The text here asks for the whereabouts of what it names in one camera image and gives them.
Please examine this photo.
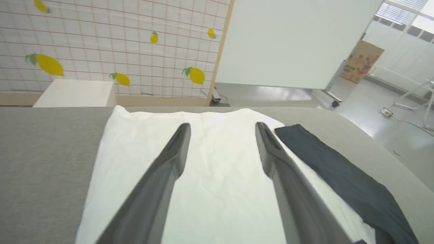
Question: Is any white metal frame rack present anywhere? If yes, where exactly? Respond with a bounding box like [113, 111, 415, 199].
[393, 79, 434, 131]

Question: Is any white cube box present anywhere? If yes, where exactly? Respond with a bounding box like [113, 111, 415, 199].
[33, 79, 117, 108]

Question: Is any white board wheeled foot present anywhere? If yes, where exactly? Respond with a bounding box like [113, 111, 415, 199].
[311, 89, 342, 108]

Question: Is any grey fabric padded surface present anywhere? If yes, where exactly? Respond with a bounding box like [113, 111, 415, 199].
[0, 106, 434, 244]

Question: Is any printed cardboard box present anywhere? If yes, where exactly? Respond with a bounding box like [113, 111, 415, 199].
[340, 40, 386, 84]

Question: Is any large white board panel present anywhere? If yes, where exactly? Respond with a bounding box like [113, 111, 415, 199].
[215, 0, 384, 90]

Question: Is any lemon print partition screen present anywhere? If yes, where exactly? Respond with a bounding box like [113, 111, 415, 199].
[0, 0, 235, 107]

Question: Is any black and white garment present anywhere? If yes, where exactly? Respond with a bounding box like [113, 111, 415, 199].
[75, 105, 420, 244]

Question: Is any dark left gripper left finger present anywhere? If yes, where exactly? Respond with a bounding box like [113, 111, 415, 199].
[95, 123, 192, 244]

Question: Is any thin floor cable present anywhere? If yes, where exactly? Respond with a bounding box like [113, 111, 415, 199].
[390, 115, 434, 138]

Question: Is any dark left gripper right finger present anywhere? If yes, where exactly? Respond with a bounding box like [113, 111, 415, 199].
[255, 122, 354, 244]

